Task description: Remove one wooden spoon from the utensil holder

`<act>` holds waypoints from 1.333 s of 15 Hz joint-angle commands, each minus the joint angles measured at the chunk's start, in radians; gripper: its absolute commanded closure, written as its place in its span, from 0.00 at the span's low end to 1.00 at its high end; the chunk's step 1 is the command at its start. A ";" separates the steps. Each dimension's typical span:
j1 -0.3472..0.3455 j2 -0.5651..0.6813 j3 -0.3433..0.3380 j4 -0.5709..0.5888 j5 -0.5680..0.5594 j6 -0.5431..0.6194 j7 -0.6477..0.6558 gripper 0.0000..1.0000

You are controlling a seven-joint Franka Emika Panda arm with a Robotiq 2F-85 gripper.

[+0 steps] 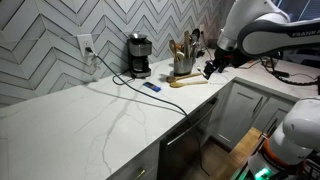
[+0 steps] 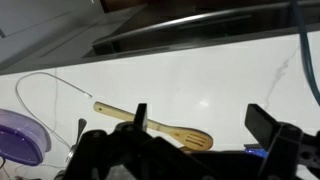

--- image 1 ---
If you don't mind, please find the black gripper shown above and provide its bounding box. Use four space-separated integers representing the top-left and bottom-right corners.
203 45 252 80

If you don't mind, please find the small metal spoon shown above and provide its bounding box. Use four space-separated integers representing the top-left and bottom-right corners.
196 66 206 78

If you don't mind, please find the metal utensil holder cup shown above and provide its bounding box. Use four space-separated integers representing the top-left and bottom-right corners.
173 56 196 77

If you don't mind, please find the pale plastic spatula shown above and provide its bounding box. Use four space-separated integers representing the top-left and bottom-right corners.
176 51 187 62

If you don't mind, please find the tall flat wooden spatula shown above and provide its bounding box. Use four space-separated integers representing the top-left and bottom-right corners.
183 30 191 60

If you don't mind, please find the black ladle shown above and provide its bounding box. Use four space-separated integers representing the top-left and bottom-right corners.
190 28 201 58

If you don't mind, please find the wide grey cabinet door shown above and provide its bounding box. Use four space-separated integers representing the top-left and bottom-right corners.
213 81 268 150

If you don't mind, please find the brown round object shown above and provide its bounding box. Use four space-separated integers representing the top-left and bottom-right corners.
261 58 278 69

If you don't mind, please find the blue rectangular packet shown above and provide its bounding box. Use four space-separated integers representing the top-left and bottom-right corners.
142 81 163 93

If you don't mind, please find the black power adapter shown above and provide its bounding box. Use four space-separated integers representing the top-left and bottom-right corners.
271 69 291 79

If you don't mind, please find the narrow grey cabinet door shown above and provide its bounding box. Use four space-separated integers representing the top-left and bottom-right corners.
252 95 296 135

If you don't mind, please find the black steel coffee maker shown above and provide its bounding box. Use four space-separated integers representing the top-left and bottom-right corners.
126 31 153 80

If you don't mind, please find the black dishwasher front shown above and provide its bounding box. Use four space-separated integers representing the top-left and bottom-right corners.
156 95 220 180

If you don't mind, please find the wooden board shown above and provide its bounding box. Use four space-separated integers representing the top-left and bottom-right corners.
209 126 265 180

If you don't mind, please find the thin black counter cable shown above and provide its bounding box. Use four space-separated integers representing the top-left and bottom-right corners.
238 59 263 70

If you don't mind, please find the long black power cable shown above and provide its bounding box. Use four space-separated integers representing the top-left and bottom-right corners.
85 46 212 177

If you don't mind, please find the black coffee maker cord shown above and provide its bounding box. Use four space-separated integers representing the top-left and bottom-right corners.
111 69 136 87

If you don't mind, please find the grey drawer with brass handle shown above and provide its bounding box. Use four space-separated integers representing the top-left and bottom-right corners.
108 142 161 180

